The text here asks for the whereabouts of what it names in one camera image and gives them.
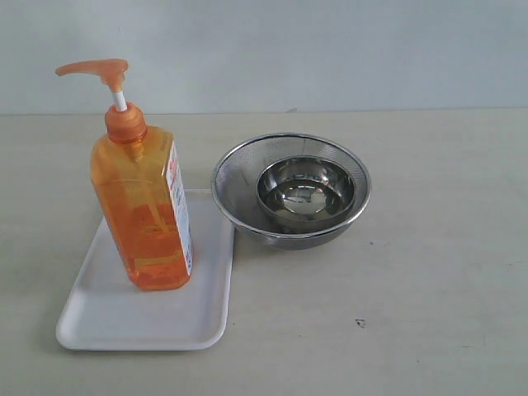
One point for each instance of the orange dish soap pump bottle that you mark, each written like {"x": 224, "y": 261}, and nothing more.
{"x": 136, "y": 175}

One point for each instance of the steel mesh colander bowl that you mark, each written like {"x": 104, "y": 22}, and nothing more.
{"x": 234, "y": 180}

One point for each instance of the small stainless steel bowl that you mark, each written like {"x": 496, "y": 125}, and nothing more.
{"x": 305, "y": 191}

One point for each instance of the white rectangular plastic tray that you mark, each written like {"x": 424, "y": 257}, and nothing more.
{"x": 105, "y": 312}

